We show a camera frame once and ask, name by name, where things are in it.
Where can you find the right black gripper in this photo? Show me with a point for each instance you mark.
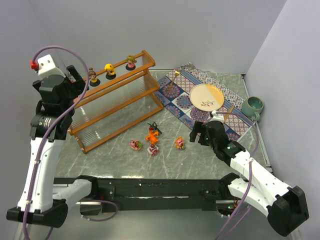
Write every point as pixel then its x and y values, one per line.
pixel 200 133

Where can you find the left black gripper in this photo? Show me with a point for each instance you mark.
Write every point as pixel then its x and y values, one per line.
pixel 74 83

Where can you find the brown hair yellow figurine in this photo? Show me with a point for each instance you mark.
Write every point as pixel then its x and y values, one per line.
pixel 93 80

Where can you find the pink bear sunflower toy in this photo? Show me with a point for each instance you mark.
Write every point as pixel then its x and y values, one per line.
pixel 180 143

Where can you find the pink bear cake toy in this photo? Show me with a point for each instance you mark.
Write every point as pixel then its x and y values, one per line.
pixel 153 150

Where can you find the blonde pink dress figurine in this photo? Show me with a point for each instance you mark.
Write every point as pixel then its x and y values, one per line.
pixel 130 62

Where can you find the pink bear donut toy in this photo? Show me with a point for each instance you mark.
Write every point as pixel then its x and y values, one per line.
pixel 135 145

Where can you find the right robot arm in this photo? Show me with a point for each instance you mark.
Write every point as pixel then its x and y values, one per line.
pixel 285 207

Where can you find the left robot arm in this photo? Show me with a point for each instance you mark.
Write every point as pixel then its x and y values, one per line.
pixel 38 204

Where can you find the orange wooden acrylic shelf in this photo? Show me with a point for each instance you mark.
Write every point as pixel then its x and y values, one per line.
pixel 116 104

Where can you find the cream and orange plate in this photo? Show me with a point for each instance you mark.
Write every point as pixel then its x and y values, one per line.
pixel 206 97

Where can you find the patterned blue placemat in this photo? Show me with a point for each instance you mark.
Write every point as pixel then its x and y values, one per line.
pixel 174 94

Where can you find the black dragon toy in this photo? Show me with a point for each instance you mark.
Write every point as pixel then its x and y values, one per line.
pixel 154 127

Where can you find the orange dragon toy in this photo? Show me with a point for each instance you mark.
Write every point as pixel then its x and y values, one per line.
pixel 152 136

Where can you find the teal ceramic mug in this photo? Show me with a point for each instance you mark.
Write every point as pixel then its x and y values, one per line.
pixel 252 108

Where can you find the gold fork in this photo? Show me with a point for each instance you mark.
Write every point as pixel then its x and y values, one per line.
pixel 176 74

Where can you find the black base beam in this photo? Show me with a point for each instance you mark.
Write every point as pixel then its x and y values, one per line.
pixel 142 194

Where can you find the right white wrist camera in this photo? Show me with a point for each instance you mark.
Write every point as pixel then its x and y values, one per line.
pixel 215 116

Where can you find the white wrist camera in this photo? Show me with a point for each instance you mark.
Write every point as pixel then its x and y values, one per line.
pixel 45 67
pixel 215 116

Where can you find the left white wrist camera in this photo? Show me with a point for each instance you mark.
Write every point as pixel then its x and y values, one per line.
pixel 45 67

